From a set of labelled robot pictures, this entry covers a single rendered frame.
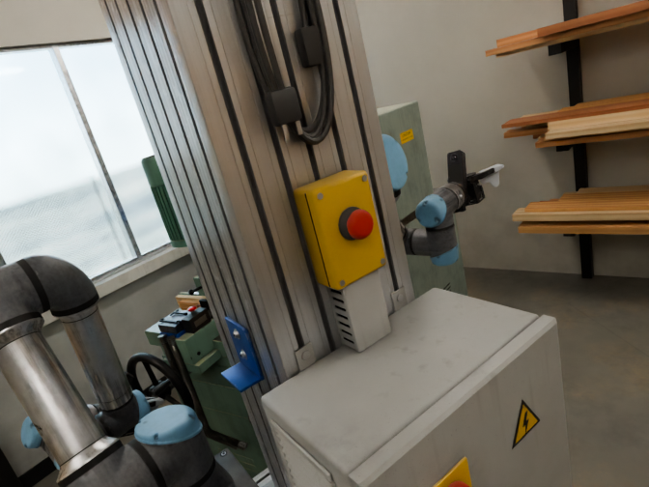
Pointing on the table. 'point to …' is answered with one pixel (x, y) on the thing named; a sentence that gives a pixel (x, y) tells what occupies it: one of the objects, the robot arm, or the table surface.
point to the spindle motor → (163, 201)
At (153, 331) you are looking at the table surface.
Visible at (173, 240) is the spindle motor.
